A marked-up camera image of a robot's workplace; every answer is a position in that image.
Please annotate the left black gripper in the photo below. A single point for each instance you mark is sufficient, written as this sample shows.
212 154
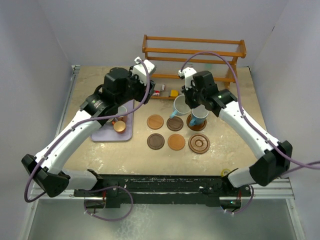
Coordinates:
142 87

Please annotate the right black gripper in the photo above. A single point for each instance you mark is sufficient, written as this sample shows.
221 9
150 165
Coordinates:
187 92

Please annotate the light blue tall mug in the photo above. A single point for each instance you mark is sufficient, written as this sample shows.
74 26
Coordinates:
180 108

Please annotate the teal mug white inside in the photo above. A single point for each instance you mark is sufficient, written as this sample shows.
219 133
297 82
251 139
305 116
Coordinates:
198 115

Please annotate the ringed brown wooden coaster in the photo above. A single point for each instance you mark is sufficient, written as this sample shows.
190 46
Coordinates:
198 127

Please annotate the dark walnut coaster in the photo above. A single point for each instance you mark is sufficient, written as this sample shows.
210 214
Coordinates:
175 124

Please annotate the light wood coaster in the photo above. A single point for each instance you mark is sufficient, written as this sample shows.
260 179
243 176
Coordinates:
155 121

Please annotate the orange terracotta coaster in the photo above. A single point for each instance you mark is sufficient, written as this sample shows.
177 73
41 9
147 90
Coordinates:
176 142

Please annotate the dark brown coaster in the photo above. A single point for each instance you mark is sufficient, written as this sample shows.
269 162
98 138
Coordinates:
155 141

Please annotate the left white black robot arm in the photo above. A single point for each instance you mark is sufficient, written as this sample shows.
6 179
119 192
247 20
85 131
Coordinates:
120 86

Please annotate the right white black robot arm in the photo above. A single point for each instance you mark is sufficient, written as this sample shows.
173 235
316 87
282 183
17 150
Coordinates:
200 89

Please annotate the orange copper small cup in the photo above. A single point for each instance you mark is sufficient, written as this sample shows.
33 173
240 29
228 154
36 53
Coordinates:
119 126

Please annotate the red white small box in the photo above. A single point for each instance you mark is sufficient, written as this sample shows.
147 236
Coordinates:
156 93

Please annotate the yellow small object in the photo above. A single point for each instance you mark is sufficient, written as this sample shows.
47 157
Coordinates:
174 93

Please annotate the wooden three-tier shelf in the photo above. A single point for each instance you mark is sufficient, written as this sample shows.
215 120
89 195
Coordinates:
217 56

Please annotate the brown red mug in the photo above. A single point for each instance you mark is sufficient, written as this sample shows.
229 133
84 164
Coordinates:
122 110

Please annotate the lavender plastic tray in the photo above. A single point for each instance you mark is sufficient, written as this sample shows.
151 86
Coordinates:
107 134

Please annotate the yellow tape roll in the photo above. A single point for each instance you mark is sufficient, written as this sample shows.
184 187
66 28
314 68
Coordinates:
225 172

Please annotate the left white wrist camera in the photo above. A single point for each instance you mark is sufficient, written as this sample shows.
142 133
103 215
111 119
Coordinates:
141 68

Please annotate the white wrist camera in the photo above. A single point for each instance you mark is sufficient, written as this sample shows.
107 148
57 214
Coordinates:
187 75
141 68

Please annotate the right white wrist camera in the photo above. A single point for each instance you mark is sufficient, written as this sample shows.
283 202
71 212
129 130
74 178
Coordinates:
187 75

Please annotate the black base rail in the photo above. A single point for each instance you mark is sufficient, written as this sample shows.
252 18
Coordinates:
208 190

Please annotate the aluminium frame rail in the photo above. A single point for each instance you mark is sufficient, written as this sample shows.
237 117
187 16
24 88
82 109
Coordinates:
281 189

